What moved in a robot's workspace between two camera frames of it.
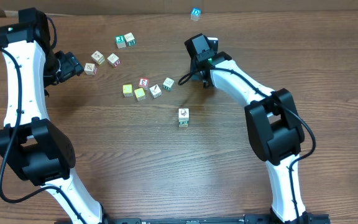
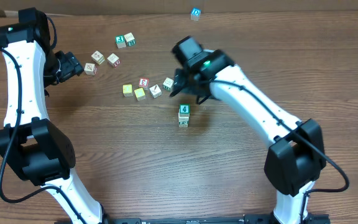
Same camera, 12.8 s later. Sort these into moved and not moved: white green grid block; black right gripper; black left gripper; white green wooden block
Moved: black right gripper
Not moved: white green grid block; white green wooden block; black left gripper
